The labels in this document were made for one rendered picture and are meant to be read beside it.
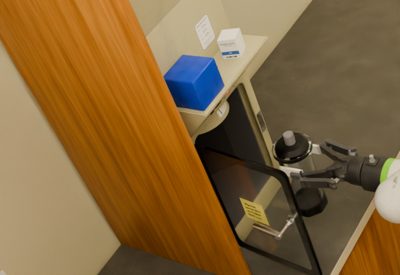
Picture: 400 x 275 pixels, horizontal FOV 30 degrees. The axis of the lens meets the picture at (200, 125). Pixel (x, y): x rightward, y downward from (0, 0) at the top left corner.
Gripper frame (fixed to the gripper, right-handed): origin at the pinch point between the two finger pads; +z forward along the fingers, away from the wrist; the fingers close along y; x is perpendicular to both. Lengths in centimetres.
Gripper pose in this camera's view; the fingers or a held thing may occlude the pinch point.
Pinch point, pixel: (297, 159)
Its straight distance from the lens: 202.5
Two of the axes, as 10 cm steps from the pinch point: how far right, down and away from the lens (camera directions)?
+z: -7.9, -1.3, 6.0
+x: 3.2, 7.5, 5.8
